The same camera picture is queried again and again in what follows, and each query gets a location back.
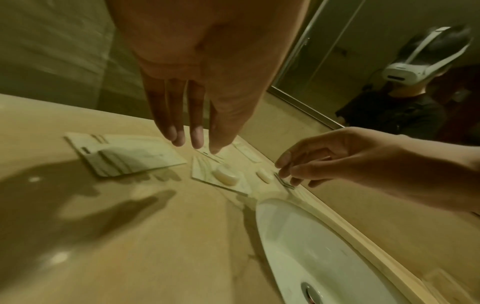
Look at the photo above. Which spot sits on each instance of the person's left hand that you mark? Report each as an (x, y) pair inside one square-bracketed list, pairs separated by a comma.
[(202, 59)]

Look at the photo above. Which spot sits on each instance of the person's right hand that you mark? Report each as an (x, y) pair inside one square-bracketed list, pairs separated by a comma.
[(348, 160)]

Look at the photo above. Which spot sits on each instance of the person's right forearm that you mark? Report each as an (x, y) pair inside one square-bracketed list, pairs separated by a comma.
[(446, 175)]

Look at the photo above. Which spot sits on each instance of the small striped white packet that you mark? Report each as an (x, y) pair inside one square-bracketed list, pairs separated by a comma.
[(285, 181)]

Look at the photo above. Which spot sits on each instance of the small white oval soap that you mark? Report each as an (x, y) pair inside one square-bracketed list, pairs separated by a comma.
[(264, 176)]

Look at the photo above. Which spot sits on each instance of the white sink basin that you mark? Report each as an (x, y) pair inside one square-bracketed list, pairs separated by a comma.
[(322, 252)]

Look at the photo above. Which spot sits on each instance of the small flat white packet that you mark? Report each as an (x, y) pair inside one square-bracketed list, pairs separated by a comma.
[(247, 151), (210, 156)]

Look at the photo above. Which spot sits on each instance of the white headset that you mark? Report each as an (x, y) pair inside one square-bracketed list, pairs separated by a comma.
[(416, 63)]

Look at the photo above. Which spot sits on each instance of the metal sink drain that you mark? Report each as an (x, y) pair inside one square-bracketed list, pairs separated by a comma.
[(311, 294)]

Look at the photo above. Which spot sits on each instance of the wall mirror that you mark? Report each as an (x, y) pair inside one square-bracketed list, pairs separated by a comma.
[(375, 59)]

